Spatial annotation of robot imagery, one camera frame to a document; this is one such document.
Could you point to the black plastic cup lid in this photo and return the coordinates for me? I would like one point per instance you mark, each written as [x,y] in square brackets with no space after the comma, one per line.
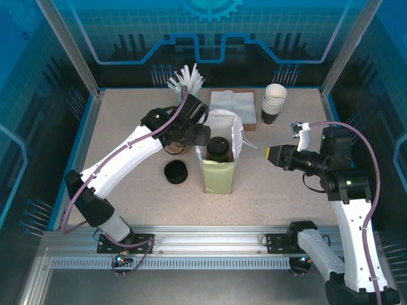
[218,144]

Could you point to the green white paper bag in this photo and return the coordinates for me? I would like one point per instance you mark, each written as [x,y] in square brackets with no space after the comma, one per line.
[217,178]

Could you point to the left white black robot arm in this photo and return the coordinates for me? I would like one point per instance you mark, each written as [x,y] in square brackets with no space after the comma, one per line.
[121,162]

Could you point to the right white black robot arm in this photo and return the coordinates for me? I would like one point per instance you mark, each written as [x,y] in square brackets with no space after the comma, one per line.
[356,241]

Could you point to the brown cup carrier stack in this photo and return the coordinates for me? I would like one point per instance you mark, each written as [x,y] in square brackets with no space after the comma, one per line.
[187,148]

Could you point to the black cup lid stack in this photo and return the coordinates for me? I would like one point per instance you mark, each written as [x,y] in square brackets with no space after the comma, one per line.
[175,171]

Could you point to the white napkin stack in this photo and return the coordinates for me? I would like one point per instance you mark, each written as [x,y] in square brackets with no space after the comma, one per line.
[235,101]

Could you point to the paper cup stack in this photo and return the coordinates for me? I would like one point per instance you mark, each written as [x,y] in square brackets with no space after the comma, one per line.
[273,105]

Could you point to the white wrapped straw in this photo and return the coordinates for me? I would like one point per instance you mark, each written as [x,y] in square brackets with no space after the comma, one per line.
[199,83]
[184,76]
[177,79]
[193,74]
[173,86]

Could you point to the small LED circuit board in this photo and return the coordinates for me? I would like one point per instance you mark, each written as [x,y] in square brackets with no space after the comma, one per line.
[122,259]
[302,260]

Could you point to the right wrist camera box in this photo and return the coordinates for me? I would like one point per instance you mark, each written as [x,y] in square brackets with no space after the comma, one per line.
[302,136]

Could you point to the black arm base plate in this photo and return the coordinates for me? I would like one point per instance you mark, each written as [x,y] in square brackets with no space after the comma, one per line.
[140,236]
[276,244]

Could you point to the aluminium mounting rail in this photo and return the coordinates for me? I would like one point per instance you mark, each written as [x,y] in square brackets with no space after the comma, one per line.
[210,236]

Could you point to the aluminium frame post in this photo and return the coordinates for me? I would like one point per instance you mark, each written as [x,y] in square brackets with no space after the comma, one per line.
[70,44]
[349,44]

